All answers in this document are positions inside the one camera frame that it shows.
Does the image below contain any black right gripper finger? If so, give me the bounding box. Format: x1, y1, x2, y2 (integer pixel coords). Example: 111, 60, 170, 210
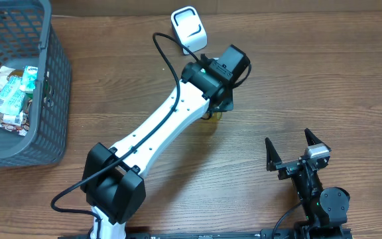
304, 128, 323, 146
265, 137, 283, 171

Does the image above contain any clear bottle yellow liquid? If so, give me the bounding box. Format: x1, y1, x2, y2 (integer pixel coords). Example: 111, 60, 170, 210
208, 112, 223, 121

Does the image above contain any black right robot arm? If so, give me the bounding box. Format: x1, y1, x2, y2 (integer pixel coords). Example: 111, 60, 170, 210
264, 128, 352, 238

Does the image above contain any grey plastic mesh basket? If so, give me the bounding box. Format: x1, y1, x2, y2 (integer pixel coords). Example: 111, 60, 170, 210
0, 1, 72, 167

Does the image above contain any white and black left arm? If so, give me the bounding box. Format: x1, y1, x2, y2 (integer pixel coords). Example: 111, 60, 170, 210
80, 53, 243, 238

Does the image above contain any brown patterned snack packet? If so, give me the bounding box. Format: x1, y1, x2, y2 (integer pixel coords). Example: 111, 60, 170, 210
0, 111, 30, 136

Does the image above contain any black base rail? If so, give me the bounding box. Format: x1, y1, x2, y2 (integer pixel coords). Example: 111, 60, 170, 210
58, 229, 296, 239

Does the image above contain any green white tissue pack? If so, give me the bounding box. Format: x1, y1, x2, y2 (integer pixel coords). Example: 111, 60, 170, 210
0, 66, 38, 116

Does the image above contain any white barcode scanner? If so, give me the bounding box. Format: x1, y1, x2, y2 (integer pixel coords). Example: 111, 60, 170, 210
170, 6, 208, 52

